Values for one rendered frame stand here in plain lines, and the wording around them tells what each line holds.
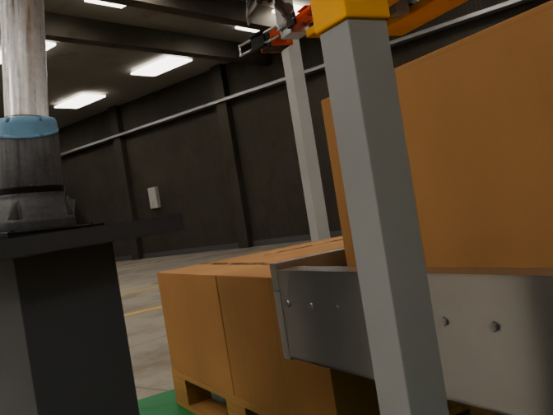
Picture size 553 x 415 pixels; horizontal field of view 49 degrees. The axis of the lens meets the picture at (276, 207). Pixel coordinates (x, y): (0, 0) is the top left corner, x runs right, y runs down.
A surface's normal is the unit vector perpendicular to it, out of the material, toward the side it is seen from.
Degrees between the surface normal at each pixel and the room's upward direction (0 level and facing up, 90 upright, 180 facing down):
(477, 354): 90
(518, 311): 90
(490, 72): 90
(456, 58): 90
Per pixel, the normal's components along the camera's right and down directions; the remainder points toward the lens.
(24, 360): -0.64, 0.10
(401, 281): 0.49, -0.08
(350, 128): -0.86, 0.14
